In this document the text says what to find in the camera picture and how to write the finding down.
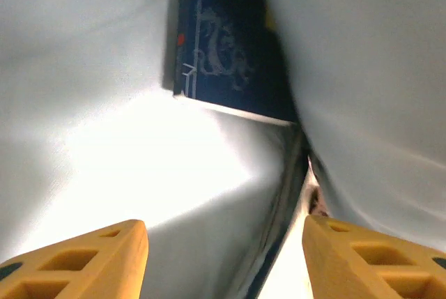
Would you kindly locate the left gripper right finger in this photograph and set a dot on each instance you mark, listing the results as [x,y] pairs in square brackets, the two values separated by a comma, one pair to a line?
[366,271]

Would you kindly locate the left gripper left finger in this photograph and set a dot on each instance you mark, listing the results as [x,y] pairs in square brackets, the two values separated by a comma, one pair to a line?
[87,271]

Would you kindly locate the navy blue backpack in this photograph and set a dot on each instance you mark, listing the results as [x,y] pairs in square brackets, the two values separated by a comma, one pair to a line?
[69,69]

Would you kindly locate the blue dragon book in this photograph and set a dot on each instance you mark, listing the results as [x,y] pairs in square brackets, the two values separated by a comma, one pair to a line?
[226,86]

